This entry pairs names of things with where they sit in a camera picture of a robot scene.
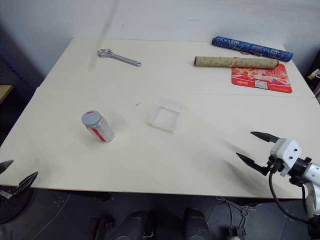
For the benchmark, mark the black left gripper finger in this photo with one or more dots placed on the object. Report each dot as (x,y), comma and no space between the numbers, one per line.
(5,165)
(26,181)

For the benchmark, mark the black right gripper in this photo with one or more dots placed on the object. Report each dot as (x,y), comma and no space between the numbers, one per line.
(273,166)

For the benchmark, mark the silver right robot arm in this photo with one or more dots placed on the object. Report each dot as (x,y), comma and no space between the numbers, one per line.
(312,172)

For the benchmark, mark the grey round bottle cap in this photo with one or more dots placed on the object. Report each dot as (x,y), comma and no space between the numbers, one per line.
(91,119)

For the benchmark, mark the clear square plastic container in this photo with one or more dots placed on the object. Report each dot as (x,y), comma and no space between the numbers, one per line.
(165,117)

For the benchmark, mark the black round stand base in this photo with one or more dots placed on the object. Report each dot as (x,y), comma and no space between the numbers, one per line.
(15,207)

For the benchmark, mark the red printed packet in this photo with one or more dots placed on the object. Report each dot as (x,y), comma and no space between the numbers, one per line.
(265,80)

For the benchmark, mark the light wooden board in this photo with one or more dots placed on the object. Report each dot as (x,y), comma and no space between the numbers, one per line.
(4,92)

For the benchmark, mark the dark red floor object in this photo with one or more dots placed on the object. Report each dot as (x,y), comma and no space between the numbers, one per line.
(101,226)

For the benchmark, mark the brown wooden furniture piece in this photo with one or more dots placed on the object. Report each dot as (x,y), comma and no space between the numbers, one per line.
(315,80)

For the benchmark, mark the clear jar with grey lid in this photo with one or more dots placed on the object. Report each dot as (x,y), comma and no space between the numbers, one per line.
(103,132)

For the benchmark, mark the beige patterned paper roll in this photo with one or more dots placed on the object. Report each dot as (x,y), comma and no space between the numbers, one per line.
(225,61)

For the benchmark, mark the dark rounded shape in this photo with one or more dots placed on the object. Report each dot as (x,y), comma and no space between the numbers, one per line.
(196,223)
(135,225)

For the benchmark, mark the blue patterned paper roll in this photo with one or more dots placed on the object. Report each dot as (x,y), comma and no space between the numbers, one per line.
(252,47)

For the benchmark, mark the silver adjustable wrench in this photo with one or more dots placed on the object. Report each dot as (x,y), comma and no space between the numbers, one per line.
(120,58)

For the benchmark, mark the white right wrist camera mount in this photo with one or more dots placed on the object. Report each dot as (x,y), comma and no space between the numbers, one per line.
(287,150)

